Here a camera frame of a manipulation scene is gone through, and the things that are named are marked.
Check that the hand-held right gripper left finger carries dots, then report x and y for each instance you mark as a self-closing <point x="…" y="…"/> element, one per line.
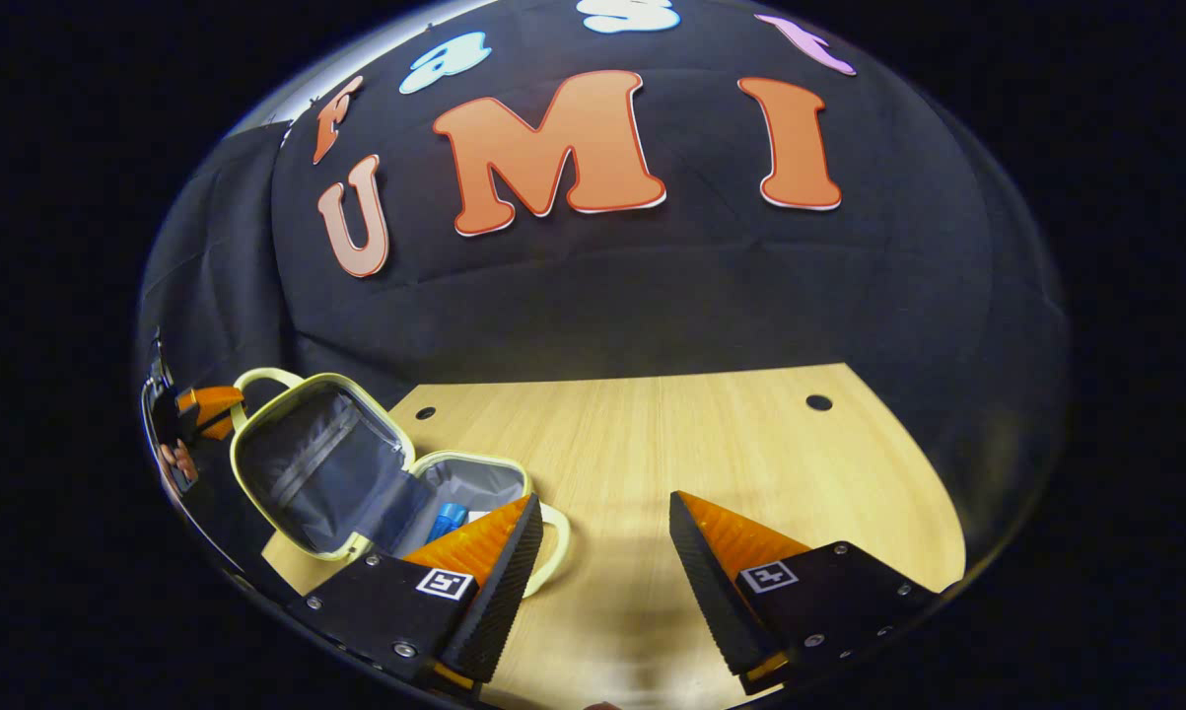
<point x="499" y="592"/>

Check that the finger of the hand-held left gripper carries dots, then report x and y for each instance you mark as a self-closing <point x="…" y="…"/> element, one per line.
<point x="213" y="406"/>

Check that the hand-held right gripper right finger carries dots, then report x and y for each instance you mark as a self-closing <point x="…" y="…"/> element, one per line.
<point x="716" y="592"/>

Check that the blue glass bottle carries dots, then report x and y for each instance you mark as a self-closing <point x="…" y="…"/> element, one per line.
<point x="447" y="521"/>

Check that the pale yellow suitcase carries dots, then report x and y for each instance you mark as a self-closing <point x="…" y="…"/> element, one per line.
<point x="326" y="463"/>

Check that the black backdrop cloth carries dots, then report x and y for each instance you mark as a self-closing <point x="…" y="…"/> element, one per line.
<point x="652" y="296"/>

